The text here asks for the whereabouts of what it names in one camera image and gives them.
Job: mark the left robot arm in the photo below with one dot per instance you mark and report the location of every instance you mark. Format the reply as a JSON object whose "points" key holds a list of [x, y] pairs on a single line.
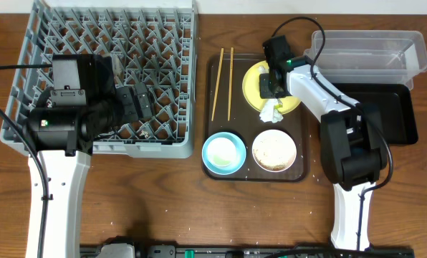
{"points": [[82, 106]]}

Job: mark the black waste tray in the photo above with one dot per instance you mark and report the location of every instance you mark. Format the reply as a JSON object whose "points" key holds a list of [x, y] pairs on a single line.
{"points": [[395, 105]]}

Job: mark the clear plastic bin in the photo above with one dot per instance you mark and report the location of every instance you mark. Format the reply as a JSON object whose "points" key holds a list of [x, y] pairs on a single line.
{"points": [[369, 56]]}

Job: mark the right wooden chopstick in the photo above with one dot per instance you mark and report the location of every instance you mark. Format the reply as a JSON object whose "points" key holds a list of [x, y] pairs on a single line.
{"points": [[231, 71]]}

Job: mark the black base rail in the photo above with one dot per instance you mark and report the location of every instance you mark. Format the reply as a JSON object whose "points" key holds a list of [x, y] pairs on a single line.
{"points": [[122, 246]]}

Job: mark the pink white bowl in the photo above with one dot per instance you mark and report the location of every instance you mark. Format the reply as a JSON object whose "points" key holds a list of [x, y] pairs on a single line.
{"points": [[274, 150]]}

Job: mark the yellow round plate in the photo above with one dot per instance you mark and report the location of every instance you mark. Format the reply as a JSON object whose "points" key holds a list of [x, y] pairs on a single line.
{"points": [[250, 88]]}

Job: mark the white cup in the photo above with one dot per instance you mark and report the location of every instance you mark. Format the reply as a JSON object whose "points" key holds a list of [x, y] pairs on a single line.
{"points": [[221, 152]]}

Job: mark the wooden chopstick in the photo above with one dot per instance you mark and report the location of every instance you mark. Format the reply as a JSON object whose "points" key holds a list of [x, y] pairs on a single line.
{"points": [[231, 71], [218, 77]]}

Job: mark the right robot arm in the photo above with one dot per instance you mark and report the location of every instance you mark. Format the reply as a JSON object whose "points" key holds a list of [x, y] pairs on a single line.
{"points": [[353, 148]]}

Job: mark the dark brown serving tray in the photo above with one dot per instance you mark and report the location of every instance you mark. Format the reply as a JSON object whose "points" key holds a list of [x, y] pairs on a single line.
{"points": [[246, 124]]}

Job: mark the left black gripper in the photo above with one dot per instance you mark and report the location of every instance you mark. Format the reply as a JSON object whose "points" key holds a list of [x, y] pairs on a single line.
{"points": [[128, 104]]}

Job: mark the blue bowl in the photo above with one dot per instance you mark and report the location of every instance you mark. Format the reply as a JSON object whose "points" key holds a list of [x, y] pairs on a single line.
{"points": [[236, 165]]}

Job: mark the left wooden chopstick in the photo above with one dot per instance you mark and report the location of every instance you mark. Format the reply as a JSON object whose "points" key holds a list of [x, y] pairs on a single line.
{"points": [[218, 77]]}

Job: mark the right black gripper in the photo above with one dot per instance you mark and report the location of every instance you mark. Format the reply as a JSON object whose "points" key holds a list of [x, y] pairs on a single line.
{"points": [[264, 92]]}

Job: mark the grey plastic dish rack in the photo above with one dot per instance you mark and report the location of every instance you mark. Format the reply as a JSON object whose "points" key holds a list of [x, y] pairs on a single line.
{"points": [[155, 46]]}

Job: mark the rice food waste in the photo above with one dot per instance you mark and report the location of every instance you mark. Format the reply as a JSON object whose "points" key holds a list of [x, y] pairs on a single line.
{"points": [[274, 152]]}

